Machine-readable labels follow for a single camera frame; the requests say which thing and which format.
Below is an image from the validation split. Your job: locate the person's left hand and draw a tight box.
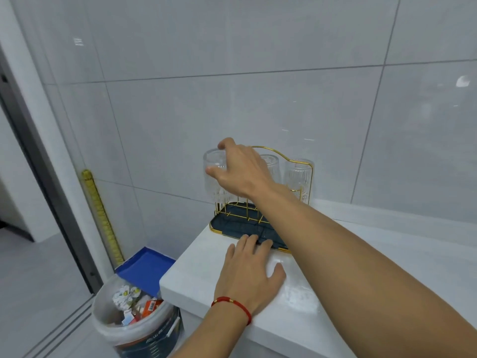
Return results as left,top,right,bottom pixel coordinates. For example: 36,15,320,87
213,234,288,316

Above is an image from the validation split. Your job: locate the person's right hand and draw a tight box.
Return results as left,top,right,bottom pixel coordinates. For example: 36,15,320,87
205,137,279,201

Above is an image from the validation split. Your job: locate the clear embossed glass cup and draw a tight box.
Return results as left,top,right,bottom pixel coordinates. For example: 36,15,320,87
202,148,239,205
283,158,315,205
259,154,281,184

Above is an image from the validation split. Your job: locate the gold wire cup rack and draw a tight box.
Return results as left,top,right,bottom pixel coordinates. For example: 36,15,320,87
208,146,316,254

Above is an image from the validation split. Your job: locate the person's right forearm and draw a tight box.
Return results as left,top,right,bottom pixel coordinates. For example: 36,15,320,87
247,182,477,358

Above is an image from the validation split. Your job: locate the grey cabinet door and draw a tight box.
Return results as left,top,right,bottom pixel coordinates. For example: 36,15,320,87
178,308,269,358

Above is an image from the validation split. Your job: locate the blue dustpan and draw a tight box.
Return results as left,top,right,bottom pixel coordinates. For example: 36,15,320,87
114,246,176,299

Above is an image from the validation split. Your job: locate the pile of trash packets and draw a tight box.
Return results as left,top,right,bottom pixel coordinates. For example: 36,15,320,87
111,285,164,327

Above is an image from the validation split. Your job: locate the white lined trash bucket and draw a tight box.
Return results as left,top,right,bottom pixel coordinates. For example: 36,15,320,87
91,273,184,358

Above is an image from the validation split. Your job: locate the yellow corrugated pipe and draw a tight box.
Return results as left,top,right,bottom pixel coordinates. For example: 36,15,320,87
81,169,126,267

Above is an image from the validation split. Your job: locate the sliding door floor track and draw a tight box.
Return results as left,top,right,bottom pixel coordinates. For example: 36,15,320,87
22,296,96,358

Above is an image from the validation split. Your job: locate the red string bracelet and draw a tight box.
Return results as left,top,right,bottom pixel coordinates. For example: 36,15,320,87
211,296,253,326

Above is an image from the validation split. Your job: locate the dark door frame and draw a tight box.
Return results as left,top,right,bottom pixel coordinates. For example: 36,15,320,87
0,42,104,295

